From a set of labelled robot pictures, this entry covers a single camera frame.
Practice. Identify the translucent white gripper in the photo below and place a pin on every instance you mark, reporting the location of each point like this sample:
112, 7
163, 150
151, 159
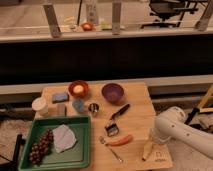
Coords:
157, 136

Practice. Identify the yellow banana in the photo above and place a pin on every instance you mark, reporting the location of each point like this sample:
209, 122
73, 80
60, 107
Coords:
147, 150

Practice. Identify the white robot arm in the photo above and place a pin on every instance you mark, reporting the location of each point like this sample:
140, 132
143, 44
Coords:
171, 124

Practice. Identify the purple bowl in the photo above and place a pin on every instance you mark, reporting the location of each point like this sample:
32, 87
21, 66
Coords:
112, 92

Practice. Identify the orange bowl with egg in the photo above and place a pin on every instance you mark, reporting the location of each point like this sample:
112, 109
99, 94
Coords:
78, 88

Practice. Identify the orange carrot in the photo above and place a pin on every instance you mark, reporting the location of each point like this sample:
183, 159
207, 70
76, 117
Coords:
122, 141

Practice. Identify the wooden table board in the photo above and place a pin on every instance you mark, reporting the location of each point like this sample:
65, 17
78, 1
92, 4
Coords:
137, 121

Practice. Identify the metal fork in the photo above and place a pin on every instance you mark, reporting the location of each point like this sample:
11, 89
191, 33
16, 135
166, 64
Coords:
102, 141

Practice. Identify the small metal cup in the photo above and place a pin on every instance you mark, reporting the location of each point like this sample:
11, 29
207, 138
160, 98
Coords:
93, 108

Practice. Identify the green plastic tray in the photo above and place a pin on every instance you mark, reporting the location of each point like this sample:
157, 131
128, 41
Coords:
75, 158

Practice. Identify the blue cup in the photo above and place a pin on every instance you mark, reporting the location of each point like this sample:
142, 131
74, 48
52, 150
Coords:
78, 105

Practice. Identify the grey folded cloth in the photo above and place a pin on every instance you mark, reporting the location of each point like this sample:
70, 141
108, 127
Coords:
64, 138

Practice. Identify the small wooden block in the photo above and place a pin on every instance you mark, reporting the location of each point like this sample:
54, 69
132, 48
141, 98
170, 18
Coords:
61, 110

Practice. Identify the blue sponge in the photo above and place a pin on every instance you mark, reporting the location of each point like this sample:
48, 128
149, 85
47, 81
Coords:
60, 97

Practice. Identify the bunch of dark grapes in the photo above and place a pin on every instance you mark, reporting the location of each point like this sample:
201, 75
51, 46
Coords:
42, 148

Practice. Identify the black office chair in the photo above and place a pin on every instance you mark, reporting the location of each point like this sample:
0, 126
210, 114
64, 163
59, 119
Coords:
171, 12

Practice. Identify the orange object on shelf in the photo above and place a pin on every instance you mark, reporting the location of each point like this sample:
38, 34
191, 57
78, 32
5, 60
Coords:
87, 26

